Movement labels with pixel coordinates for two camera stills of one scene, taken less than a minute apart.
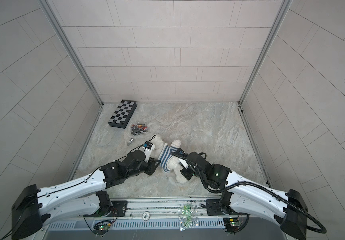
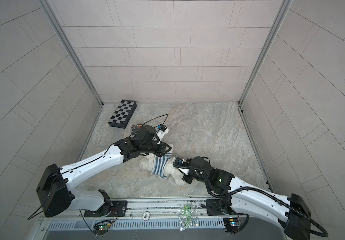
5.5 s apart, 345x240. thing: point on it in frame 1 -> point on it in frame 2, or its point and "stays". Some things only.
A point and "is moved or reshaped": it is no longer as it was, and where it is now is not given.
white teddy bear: x=174 y=168 is moved or reshaped
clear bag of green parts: x=188 y=216 stays
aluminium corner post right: x=279 y=18 stays
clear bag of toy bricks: x=138 y=128 stays
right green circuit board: x=232 y=224 stays
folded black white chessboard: x=123 y=114 stays
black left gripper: x=151 y=165 -> x=162 y=147
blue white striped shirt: x=164 y=155 is moved or reshaped
